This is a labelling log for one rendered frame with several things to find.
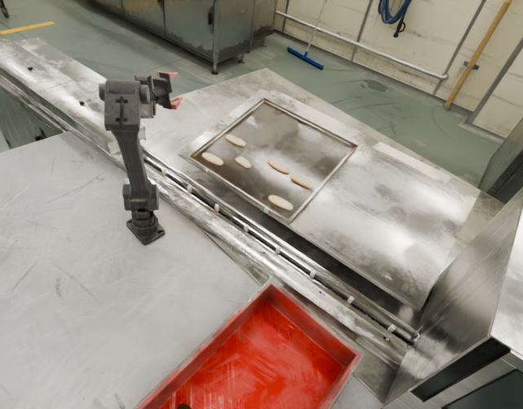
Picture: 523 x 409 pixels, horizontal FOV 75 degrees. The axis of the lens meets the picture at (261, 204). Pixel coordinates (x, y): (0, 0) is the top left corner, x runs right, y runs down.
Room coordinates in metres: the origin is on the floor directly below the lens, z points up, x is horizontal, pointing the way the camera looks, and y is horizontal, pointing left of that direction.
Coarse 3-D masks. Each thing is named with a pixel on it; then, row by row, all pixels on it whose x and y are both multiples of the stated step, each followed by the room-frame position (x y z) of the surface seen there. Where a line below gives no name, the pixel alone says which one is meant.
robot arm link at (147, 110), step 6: (102, 84) 0.71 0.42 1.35; (102, 90) 0.70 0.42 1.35; (144, 90) 0.73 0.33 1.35; (102, 96) 0.69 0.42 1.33; (144, 96) 0.72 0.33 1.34; (144, 102) 0.74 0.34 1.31; (150, 102) 0.98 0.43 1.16; (144, 108) 0.87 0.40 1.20; (150, 108) 0.97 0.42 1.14; (144, 114) 0.92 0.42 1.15; (150, 114) 0.96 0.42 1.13
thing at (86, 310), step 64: (0, 192) 0.75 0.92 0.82; (64, 192) 0.81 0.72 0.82; (0, 256) 0.51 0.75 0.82; (64, 256) 0.55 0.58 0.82; (128, 256) 0.60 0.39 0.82; (192, 256) 0.65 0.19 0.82; (0, 320) 0.33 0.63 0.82; (64, 320) 0.36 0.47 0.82; (128, 320) 0.40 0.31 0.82; (192, 320) 0.43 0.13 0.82; (0, 384) 0.19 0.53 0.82; (64, 384) 0.21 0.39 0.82; (128, 384) 0.24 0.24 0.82
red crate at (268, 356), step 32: (256, 320) 0.47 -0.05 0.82; (288, 320) 0.49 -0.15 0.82; (224, 352) 0.36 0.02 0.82; (256, 352) 0.38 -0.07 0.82; (288, 352) 0.39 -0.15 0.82; (320, 352) 0.41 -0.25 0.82; (192, 384) 0.27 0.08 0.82; (224, 384) 0.28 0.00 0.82; (256, 384) 0.30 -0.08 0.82; (288, 384) 0.31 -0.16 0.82; (320, 384) 0.33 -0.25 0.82
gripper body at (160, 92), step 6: (156, 78) 1.18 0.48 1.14; (156, 84) 1.17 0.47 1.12; (162, 84) 1.16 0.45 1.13; (156, 90) 1.12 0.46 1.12; (162, 90) 1.14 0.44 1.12; (156, 96) 1.11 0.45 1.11; (162, 96) 1.13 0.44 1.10; (168, 96) 1.15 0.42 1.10; (156, 102) 1.10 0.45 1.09; (162, 102) 1.16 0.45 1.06; (168, 102) 1.14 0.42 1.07
